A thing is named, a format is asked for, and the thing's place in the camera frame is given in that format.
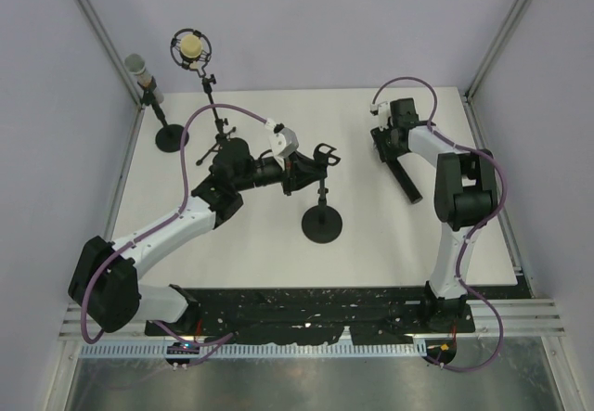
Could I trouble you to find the black silver handheld microphone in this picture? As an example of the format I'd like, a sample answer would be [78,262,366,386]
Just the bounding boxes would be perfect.
[385,159,423,204]

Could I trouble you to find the black tripod stand with shockmount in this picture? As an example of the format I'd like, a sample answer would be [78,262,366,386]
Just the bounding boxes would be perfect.
[168,27,254,172]

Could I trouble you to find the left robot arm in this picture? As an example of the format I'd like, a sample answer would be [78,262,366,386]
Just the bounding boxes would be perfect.
[68,138,340,335]

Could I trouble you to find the rear black round-base stand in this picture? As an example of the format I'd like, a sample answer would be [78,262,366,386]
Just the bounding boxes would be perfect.
[141,78,188,153]

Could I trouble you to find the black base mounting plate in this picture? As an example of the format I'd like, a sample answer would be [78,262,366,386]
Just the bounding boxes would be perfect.
[145,287,475,346]

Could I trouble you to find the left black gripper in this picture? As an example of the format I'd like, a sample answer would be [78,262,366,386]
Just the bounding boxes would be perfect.
[234,150,325,196]

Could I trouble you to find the cream condenser microphone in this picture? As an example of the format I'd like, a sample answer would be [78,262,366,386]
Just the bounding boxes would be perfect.
[179,33,203,69]

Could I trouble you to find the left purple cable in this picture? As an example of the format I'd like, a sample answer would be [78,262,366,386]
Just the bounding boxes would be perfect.
[80,102,279,370]

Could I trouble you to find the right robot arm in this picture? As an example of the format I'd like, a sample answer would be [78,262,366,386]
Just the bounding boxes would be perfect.
[370,98,499,332]

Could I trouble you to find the white slotted cable duct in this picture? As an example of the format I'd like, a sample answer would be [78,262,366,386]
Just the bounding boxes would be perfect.
[79,340,427,359]

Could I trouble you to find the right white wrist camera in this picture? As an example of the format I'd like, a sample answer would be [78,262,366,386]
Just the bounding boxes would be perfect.
[369,101,391,130]

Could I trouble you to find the black round-base mic stand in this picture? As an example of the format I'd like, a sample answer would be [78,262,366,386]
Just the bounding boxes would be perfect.
[301,143,342,244]

